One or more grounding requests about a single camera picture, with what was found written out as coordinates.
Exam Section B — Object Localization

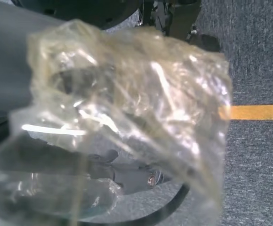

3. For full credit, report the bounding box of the clear plastic wrap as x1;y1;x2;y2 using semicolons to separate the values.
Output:
0;19;232;226

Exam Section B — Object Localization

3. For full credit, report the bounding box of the yellow floor tape square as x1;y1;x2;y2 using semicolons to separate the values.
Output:
219;104;273;121

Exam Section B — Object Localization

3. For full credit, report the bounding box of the thick black cable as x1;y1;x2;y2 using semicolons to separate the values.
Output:
78;184;190;226

